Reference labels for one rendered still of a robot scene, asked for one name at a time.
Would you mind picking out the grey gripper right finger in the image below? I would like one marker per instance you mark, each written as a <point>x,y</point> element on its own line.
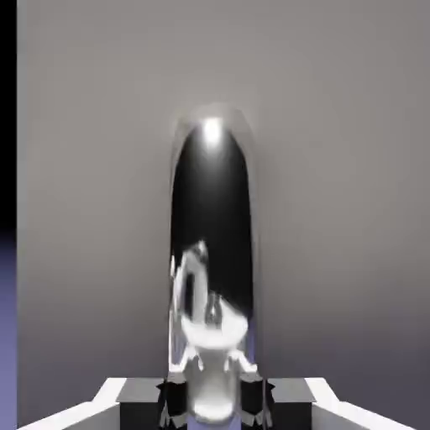
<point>295,403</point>

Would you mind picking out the grey cabinet door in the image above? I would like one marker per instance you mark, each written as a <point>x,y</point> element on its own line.
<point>319,168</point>

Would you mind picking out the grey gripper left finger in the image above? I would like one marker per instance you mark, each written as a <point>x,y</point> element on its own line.
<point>134,403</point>

